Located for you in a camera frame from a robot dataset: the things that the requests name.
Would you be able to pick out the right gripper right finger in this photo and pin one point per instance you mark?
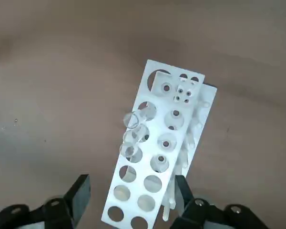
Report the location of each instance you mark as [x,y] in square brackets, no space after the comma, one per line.
[195,214]

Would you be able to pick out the clear glass test tube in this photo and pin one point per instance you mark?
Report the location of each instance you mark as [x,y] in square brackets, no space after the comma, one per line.
[131,120]
[133,137]
[128,149]

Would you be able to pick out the white test tube rack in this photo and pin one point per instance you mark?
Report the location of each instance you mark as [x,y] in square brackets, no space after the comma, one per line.
[171,69]

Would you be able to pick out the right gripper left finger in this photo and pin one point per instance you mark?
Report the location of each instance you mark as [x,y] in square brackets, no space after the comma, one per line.
[62,214]

